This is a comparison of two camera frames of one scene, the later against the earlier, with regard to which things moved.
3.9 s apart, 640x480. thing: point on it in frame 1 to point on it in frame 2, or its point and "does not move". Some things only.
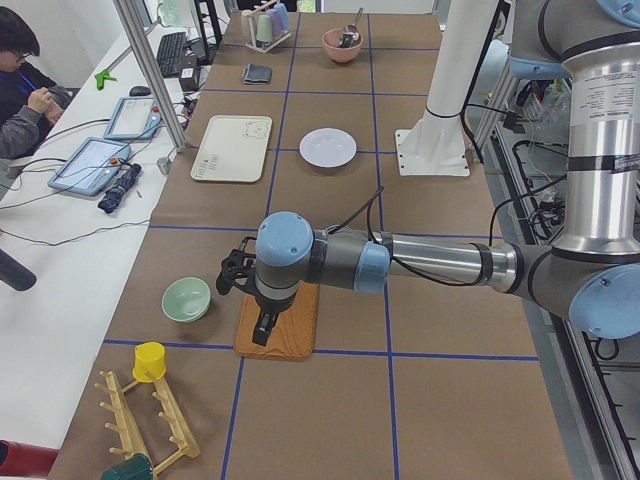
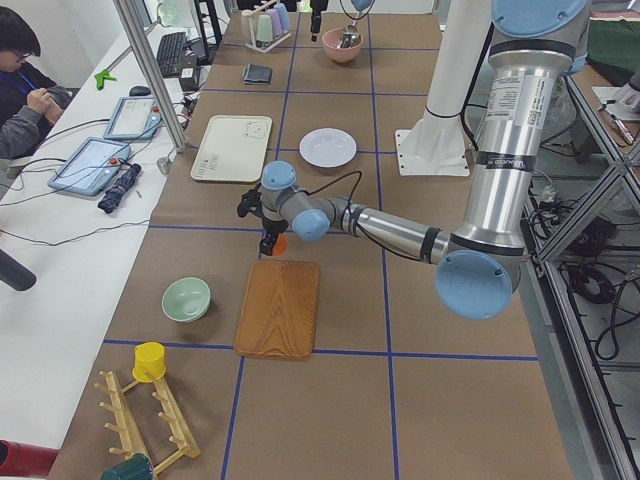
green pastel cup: x=264 y=28 does not move
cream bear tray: x=234 y=148 does not move
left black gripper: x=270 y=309 to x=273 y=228
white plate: x=327 y=147 does not move
